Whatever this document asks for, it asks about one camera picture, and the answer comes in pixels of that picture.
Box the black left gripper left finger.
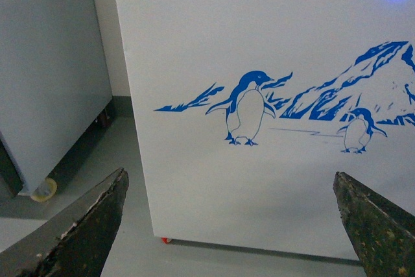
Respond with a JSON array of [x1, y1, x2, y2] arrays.
[[1, 168, 129, 276]]

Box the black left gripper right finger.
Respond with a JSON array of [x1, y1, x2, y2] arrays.
[[333, 172, 414, 276]]

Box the translucent caster wheel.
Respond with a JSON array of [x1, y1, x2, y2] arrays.
[[30, 178, 58, 202]]

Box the grey cabinet on casters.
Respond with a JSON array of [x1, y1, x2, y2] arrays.
[[1, 0, 112, 195]]

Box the white chest freezer with penguins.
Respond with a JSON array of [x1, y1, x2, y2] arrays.
[[116, 0, 414, 259]]

